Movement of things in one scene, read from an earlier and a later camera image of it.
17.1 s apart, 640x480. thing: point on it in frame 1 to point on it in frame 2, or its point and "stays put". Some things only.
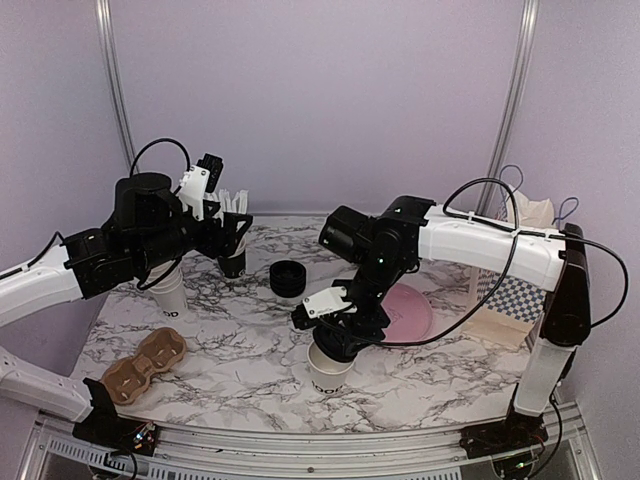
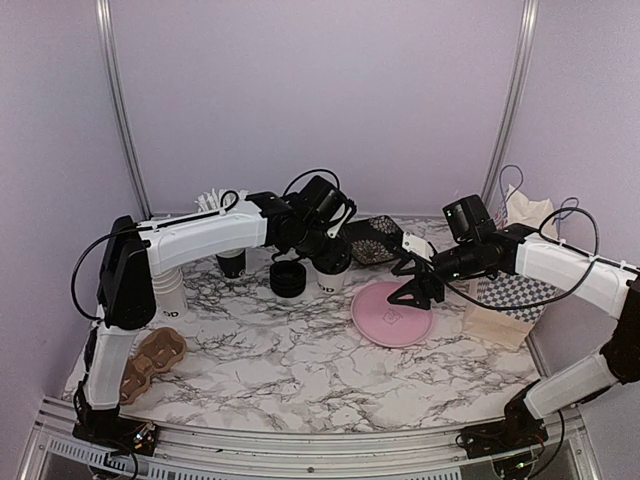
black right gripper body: x=378 y=318 to x=458 y=255
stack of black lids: x=287 y=278 stays put
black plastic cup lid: x=341 y=346 to x=331 y=263
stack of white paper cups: x=169 y=290 stays put
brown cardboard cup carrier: x=127 y=379 stays put
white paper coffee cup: x=327 y=376 to x=331 y=282
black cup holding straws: x=234 y=266 stays put
